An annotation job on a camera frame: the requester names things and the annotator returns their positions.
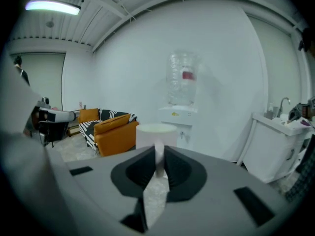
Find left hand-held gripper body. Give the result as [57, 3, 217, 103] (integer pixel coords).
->
[287, 96, 315, 128]

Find orange cushion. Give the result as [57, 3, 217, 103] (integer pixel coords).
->
[78, 108, 99, 124]

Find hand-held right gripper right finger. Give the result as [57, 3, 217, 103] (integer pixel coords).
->
[149, 145, 292, 236]

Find clear water bottle red label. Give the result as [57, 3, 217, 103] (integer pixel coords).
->
[166, 48, 204, 107]

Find black and white striped blanket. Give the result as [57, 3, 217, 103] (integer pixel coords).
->
[78, 108, 138, 155]

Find person's checked shirt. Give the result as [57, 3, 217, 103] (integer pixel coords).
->
[284, 131, 315, 203]

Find orange sofa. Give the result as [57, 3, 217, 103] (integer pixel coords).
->
[78, 108, 140, 157]

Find chrome faucet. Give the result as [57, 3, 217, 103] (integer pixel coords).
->
[279, 97, 291, 118]

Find white sink cabinet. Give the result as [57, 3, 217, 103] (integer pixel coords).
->
[236, 111, 311, 184]

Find white cup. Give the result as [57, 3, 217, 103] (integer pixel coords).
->
[135, 123, 178, 178]

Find oblong ceiling light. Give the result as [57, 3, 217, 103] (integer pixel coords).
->
[24, 0, 82, 16]

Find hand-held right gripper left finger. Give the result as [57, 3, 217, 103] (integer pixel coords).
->
[47, 146, 157, 236]

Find white water dispenser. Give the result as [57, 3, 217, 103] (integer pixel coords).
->
[157, 104, 199, 150]

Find grey window blind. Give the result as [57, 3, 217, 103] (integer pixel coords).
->
[247, 15, 304, 113]
[9, 53, 66, 111]

